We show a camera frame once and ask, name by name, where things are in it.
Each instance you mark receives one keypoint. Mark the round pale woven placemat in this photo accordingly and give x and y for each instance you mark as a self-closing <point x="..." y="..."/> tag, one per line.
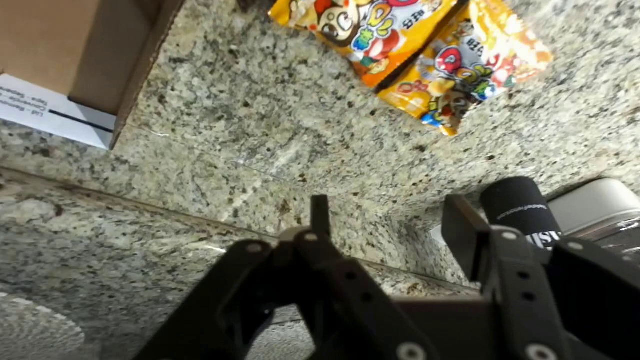
<point x="33" y="330"/>

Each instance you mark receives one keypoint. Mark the small grey container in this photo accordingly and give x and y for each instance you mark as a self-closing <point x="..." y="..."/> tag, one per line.
<point x="593" y="202"/>

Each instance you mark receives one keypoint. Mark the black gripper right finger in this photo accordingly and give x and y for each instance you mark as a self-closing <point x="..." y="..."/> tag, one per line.
<point x="521" y="292"/>

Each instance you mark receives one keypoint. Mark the orange cartoon candy sachet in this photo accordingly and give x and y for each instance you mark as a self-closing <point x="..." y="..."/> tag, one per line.
<point x="480" y="61"/>
<point x="372" y="40"/>

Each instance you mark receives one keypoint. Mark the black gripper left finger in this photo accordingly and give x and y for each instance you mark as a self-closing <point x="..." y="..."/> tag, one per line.
<point x="333" y="292"/>

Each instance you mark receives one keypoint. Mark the shallow brown cardboard box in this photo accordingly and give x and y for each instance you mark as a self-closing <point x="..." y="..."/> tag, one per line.
<point x="41" y="40"/>

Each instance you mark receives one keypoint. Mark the dark sauce bottle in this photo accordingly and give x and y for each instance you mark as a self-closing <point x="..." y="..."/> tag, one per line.
<point x="521" y="206"/>

